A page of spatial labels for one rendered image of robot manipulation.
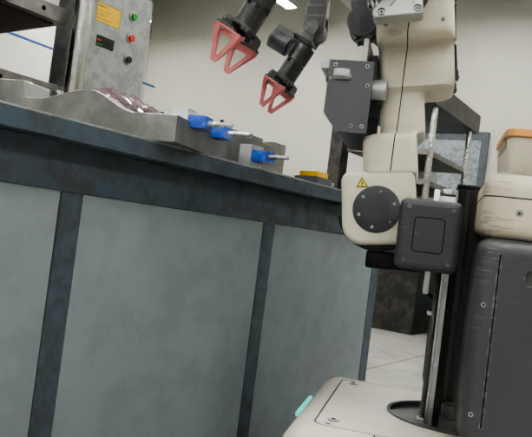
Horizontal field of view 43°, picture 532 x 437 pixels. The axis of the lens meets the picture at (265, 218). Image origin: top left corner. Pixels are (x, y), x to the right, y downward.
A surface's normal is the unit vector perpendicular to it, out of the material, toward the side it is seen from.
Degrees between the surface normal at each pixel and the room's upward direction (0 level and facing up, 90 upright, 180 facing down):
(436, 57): 90
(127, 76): 90
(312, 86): 90
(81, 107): 90
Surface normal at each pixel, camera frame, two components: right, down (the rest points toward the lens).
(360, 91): -0.23, -0.06
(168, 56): -0.54, -0.09
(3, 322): 0.80, 0.08
